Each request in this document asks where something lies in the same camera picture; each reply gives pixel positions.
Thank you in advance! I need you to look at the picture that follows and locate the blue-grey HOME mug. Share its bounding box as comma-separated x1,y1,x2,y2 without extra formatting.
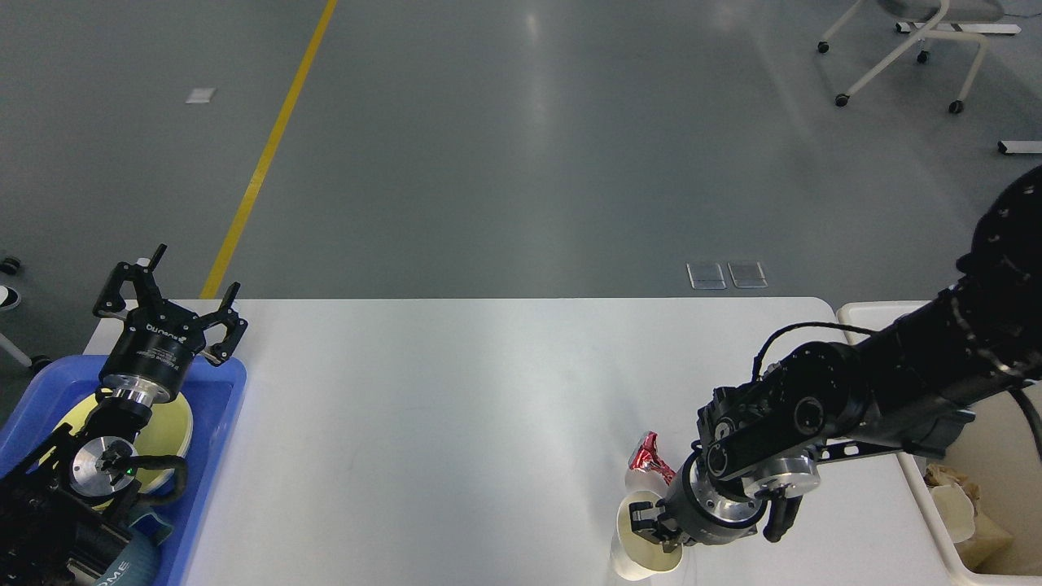
89,505,174,585

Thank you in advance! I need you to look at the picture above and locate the beige plastic bin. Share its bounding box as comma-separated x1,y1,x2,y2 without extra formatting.
837,301,1042,586

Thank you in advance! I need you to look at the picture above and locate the red snack wrapper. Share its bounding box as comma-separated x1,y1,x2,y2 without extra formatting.
628,431,675,486

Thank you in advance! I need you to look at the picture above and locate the floor outlet cover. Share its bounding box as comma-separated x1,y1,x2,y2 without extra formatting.
687,262,729,291
727,262,769,289

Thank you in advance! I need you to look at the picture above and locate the floor outlet cover left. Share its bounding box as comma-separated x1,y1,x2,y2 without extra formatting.
687,262,729,291

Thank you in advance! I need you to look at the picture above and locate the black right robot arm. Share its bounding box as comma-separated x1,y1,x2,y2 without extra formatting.
620,169,1041,555

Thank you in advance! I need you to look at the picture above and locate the floor outlet cover right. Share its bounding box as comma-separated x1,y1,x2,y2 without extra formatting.
727,262,769,289

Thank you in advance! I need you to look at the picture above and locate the white floor marker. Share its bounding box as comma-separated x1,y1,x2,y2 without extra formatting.
185,88,217,105

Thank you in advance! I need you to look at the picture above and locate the white paper cup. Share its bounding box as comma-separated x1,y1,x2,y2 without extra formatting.
931,483,976,543
610,490,683,581

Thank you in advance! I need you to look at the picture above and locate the blue plastic tray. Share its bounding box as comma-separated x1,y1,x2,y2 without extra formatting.
1,355,247,585

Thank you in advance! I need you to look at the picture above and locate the yellow plastic plate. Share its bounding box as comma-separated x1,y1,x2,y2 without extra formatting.
57,396,194,509

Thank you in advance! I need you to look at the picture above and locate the white table leg bar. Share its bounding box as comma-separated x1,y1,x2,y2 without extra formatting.
997,140,1042,155

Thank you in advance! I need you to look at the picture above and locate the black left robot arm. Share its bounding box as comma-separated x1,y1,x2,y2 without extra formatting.
2,245,248,585

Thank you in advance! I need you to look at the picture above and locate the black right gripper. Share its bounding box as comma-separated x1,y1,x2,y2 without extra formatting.
626,451,766,553

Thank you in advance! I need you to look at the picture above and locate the brown paper wrapper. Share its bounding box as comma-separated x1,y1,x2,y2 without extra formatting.
922,462,979,507

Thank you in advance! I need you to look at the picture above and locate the white far base bar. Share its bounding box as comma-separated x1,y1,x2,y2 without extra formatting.
895,21,1021,36

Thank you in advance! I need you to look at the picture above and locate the white rolling chair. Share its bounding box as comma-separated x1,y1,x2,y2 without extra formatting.
834,1,1004,115

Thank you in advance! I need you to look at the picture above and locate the brown paper bag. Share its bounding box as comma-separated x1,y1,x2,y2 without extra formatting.
954,512,1014,573

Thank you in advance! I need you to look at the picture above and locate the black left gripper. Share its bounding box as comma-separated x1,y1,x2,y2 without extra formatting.
92,245,248,405

